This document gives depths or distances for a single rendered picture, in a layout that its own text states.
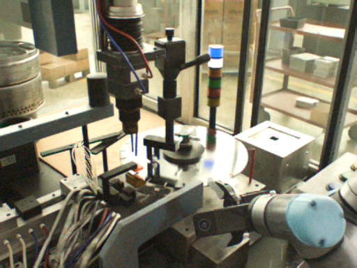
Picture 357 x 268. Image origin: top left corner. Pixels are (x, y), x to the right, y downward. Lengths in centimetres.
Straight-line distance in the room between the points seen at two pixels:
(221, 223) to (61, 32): 49
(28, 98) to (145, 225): 82
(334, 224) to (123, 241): 34
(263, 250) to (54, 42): 69
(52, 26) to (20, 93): 58
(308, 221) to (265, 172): 61
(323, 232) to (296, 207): 5
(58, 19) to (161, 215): 44
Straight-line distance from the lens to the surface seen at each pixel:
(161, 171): 90
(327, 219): 59
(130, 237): 70
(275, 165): 113
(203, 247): 89
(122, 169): 85
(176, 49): 80
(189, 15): 150
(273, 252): 101
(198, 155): 95
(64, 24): 83
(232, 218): 72
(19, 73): 137
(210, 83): 120
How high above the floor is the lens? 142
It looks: 26 degrees down
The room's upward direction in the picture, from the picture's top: 1 degrees clockwise
